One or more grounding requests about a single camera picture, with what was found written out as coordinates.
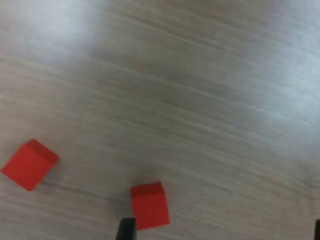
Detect red cube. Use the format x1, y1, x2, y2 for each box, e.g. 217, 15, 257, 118
130, 181, 171, 231
0, 138, 61, 193

